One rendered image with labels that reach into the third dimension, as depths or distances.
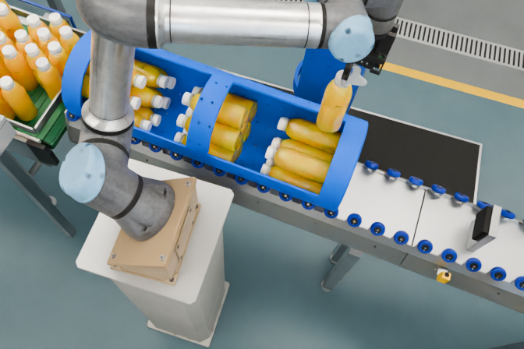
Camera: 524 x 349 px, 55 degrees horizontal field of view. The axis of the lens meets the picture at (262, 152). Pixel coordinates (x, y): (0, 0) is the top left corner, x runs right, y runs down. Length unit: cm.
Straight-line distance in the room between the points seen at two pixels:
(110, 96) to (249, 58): 201
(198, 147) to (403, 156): 147
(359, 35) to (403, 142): 192
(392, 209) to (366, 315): 95
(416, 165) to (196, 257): 161
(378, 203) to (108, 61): 99
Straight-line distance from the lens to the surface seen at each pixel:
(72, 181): 111
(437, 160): 273
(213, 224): 133
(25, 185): 207
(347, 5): 87
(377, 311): 254
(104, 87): 108
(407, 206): 168
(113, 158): 113
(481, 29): 358
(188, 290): 129
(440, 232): 169
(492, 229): 158
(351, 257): 193
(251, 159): 162
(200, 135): 141
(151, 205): 115
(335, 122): 132
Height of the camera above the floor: 241
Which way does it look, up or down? 63 degrees down
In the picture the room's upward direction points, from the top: 7 degrees clockwise
